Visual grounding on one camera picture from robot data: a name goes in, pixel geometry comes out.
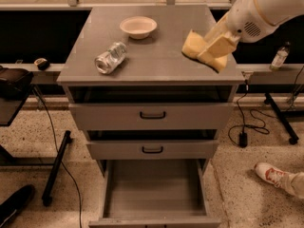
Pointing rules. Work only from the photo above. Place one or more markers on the black bag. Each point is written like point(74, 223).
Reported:
point(14, 82)

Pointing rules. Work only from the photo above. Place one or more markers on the bottom grey drawer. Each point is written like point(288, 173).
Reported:
point(154, 194)

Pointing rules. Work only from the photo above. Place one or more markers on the black tape measure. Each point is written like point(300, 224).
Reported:
point(42, 63)

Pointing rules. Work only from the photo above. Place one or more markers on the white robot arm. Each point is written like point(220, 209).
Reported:
point(277, 12)

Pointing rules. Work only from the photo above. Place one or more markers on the yellow sponge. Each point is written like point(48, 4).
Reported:
point(195, 48)

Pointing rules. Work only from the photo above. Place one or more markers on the top grey drawer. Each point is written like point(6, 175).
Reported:
point(94, 110)

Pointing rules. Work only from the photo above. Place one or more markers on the white paper bowl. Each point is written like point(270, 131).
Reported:
point(138, 27)

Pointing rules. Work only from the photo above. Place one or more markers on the white red sneaker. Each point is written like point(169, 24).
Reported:
point(270, 173)

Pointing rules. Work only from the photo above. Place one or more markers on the grey drawer cabinet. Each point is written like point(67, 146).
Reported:
point(154, 65)

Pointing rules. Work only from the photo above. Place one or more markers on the black shoe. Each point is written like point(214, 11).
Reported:
point(15, 203)

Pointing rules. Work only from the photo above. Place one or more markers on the black side table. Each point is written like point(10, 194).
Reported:
point(9, 109)

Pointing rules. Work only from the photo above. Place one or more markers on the beige trouser leg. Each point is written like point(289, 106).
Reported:
point(293, 183)

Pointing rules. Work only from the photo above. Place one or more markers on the crushed silver can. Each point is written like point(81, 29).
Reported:
point(107, 62)

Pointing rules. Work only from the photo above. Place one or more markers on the grey drawer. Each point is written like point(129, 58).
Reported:
point(152, 144)
point(154, 194)
point(94, 110)

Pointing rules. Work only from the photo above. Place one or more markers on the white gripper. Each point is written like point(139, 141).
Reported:
point(244, 18)

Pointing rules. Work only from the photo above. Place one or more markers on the middle grey drawer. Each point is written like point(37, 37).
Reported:
point(152, 144)

